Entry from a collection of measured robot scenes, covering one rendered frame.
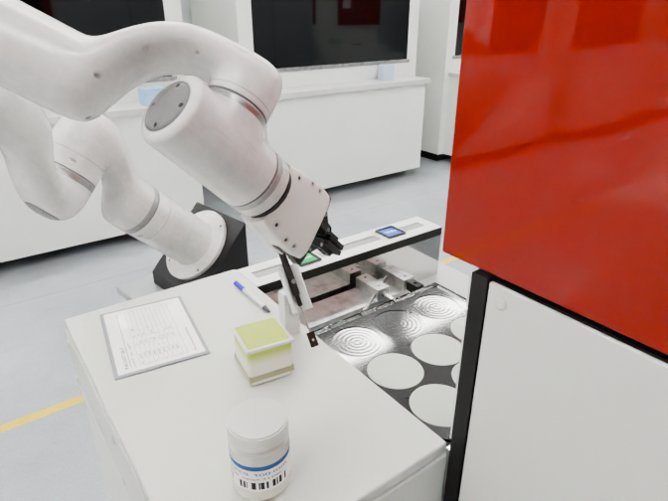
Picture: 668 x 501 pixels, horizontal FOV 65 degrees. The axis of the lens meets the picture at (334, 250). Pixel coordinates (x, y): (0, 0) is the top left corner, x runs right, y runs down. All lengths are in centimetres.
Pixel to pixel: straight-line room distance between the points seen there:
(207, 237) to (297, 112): 294
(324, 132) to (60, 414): 287
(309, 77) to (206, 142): 393
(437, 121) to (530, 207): 508
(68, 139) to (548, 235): 89
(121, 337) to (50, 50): 52
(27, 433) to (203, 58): 199
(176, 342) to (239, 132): 47
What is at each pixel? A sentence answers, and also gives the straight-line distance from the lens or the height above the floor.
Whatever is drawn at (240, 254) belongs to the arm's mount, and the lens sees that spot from 130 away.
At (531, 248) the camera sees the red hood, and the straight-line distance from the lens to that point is 54.
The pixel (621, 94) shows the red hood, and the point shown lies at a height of 142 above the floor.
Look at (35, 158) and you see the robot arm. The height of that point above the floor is 125.
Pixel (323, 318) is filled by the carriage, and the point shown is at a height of 88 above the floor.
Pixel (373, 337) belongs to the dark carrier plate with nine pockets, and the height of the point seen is 90.
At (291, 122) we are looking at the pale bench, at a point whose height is 67.
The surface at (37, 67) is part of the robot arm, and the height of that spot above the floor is 143.
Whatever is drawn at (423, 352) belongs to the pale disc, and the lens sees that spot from 100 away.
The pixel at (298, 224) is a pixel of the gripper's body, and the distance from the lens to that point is 67.
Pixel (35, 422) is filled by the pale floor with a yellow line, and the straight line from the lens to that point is 246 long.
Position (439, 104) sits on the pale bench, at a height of 59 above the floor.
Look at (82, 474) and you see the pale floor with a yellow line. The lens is 217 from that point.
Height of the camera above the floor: 148
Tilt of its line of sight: 25 degrees down
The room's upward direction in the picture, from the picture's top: straight up
